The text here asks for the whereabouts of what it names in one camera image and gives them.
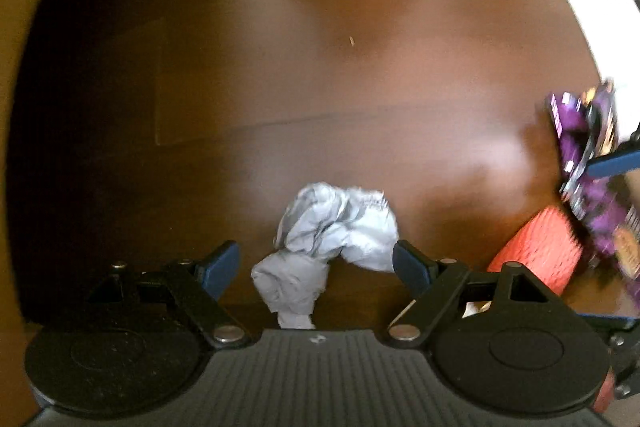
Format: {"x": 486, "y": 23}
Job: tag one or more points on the white paper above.
{"x": 325, "y": 232}

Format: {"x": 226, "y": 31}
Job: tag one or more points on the orange ribbed foam sleeve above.
{"x": 540, "y": 247}

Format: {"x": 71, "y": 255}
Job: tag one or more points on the purple snack wrapper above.
{"x": 605, "y": 212}

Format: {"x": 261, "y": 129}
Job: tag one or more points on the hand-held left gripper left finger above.
{"x": 222, "y": 267}

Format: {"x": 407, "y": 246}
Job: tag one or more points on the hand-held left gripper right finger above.
{"x": 410, "y": 267}

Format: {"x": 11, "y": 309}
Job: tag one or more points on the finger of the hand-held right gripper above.
{"x": 625, "y": 357}
{"x": 617, "y": 163}

